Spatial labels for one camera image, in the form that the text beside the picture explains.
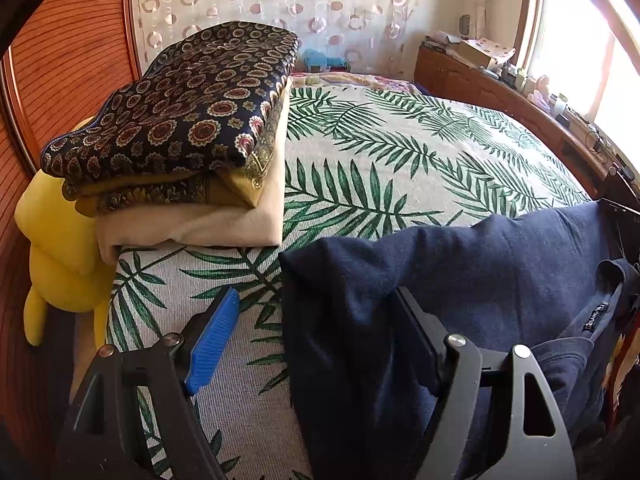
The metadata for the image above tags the wooden slatted wardrobe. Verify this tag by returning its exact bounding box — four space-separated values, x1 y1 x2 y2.
0 0 143 480

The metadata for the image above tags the yellow plush toy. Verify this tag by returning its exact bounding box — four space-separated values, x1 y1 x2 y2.
14 117 118 348

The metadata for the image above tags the blue box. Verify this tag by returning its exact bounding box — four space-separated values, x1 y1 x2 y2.
302 49 351 73

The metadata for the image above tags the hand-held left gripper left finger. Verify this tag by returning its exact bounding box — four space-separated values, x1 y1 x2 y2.
52 285 241 480

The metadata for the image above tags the cream folded cloth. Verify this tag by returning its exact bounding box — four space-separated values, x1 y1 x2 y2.
95 90 293 266

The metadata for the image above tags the open cardboard box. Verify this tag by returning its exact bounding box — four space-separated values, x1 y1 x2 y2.
457 37 516 71

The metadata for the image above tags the long wooden cabinet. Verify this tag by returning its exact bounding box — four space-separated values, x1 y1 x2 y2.
415 42 640 201

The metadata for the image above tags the sheer circle-patterned curtain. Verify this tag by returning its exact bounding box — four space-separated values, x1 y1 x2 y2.
132 0 426 81

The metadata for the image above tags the black chair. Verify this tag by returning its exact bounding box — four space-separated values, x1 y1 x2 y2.
600 197 640 263

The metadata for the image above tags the navy printed t-shirt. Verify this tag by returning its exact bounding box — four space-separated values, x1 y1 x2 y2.
277 200 640 480

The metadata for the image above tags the wood-framed window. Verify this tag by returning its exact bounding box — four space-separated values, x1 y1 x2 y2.
517 0 640 141

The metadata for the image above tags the dark medallion-patterned folded cloth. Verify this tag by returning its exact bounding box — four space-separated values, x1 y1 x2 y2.
40 20 301 181

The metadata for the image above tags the mustard patterned folded cloth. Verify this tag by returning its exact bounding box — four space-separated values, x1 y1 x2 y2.
62 75 293 216

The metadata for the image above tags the pink floral blanket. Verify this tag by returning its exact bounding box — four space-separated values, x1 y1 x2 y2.
290 71 426 96

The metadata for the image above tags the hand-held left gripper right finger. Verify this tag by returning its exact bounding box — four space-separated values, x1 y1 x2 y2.
392 286 578 480

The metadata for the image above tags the green leaf-print bed cover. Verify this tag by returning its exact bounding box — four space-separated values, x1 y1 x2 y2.
105 82 593 480

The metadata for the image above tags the small pink toy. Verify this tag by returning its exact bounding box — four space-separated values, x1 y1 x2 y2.
532 76 553 106

